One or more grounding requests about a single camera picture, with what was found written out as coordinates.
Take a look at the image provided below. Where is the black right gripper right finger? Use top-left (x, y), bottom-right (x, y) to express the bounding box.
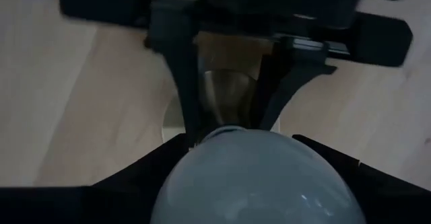
top-left (292, 135), bottom-right (431, 224)

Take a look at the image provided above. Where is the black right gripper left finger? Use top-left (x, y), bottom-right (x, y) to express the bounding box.
top-left (0, 133), bottom-right (190, 224)

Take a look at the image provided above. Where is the white LED lightbulb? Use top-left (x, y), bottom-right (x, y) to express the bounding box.
top-left (150, 125), bottom-right (368, 224)

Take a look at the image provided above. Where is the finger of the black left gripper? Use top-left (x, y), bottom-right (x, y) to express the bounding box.
top-left (255, 41), bottom-right (337, 131)
top-left (146, 0), bottom-right (203, 147)

